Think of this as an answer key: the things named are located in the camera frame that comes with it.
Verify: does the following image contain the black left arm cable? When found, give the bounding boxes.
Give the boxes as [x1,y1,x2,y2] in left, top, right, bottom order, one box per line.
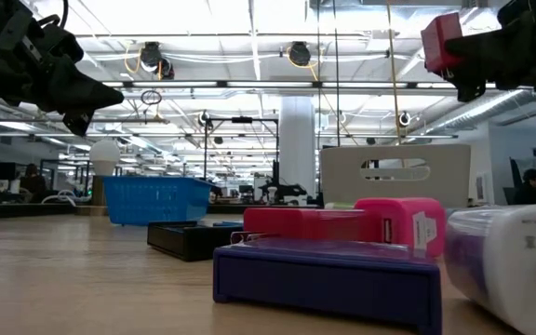
[36,0,71,30]

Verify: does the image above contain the white purple charger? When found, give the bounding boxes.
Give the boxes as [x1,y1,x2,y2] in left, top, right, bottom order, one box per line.
[443,204,536,335]

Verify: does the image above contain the black rectangular box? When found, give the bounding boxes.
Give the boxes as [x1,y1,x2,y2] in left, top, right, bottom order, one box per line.
[146,220,246,262]

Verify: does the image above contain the thin yellow cord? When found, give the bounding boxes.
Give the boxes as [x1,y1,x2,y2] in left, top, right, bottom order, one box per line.
[385,0,403,146]

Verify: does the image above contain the blue plastic basket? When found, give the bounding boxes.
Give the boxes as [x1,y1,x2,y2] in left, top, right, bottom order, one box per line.
[102,175,213,227]

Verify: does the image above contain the person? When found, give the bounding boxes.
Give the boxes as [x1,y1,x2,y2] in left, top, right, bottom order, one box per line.
[20,162,48,204]
[512,167,536,206]

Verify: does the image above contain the black background chair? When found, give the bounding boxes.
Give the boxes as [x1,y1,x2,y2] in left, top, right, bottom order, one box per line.
[508,156,526,190]

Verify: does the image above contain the white background hose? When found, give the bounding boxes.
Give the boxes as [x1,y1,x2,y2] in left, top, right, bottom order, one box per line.
[39,188,79,207]

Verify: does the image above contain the red block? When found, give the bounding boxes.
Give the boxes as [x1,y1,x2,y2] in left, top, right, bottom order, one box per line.
[243,208,367,244]

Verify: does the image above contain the white plastic bin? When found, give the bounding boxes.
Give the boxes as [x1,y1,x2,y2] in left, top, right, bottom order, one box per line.
[319,143,472,210]

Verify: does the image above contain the black aluminium table frame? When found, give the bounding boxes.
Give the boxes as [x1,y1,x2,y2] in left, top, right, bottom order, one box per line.
[0,202,325,221]

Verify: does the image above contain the black hanging cable coil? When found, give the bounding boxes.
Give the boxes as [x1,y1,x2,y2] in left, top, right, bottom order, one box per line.
[140,88,163,106]

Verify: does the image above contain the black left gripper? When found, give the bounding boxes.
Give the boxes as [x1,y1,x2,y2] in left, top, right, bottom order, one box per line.
[0,7,125,137]

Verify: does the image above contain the red charger cube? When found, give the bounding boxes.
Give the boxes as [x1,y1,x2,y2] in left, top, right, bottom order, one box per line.
[420,12,464,79]

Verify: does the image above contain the pink USB charger cube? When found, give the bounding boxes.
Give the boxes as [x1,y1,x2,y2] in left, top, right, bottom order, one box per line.
[354,197,446,258]

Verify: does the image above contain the black ceiling light rail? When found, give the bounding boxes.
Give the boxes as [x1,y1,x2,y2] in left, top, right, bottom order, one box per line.
[86,79,536,90]

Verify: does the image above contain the black ceiling cord reel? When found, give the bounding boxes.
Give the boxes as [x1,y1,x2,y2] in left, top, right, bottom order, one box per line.
[123,40,176,80]
[285,40,321,81]

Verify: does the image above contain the black background rig frame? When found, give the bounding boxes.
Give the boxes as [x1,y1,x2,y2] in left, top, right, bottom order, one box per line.
[202,115,281,196]

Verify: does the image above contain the white bulb lamp wooden base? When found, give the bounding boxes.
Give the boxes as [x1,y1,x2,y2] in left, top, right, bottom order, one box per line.
[74,138,122,217]

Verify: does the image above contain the silver ceiling air duct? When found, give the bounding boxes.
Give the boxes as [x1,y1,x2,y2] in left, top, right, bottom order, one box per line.
[428,88,536,136]

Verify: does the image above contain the white building column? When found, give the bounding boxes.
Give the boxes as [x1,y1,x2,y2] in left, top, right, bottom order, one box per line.
[279,95,316,196]

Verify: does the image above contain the dark blue box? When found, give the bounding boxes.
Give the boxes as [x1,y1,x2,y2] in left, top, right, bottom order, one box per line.
[211,231,444,335]

